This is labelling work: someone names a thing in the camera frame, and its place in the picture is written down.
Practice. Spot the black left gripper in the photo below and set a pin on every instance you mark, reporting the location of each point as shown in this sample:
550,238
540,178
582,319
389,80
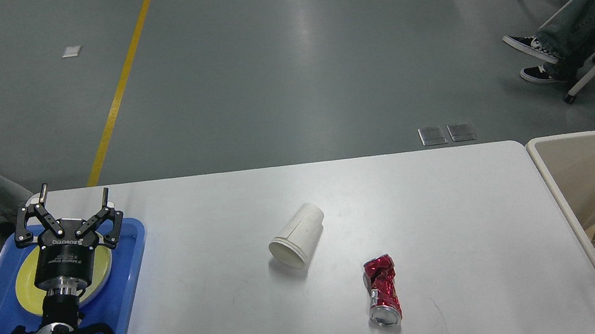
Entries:
67,255

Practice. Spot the yellow plastic plate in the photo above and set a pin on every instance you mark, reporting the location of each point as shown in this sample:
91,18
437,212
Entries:
31,297

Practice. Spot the white paper cup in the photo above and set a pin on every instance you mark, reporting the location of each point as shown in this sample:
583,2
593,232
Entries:
296,243

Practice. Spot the crushed red soda can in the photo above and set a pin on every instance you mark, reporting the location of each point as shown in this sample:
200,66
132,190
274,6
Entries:
384,305

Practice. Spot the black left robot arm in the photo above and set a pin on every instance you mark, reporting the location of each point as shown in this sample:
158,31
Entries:
61,312

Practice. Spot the pale green plate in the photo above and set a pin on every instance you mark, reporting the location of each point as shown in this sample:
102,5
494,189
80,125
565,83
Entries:
101,273

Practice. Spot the blue plastic tray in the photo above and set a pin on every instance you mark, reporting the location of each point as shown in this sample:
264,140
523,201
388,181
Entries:
112,306

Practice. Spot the floor socket plate right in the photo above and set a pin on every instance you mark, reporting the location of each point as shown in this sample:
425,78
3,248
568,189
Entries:
461,132

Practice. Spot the floor socket plate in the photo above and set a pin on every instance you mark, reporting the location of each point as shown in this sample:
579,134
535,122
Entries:
430,136
461,132

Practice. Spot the seated person in jeans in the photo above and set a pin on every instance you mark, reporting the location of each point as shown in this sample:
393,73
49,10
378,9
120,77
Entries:
531,74

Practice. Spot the floor socket plate left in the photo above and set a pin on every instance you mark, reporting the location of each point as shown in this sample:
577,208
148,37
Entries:
430,136

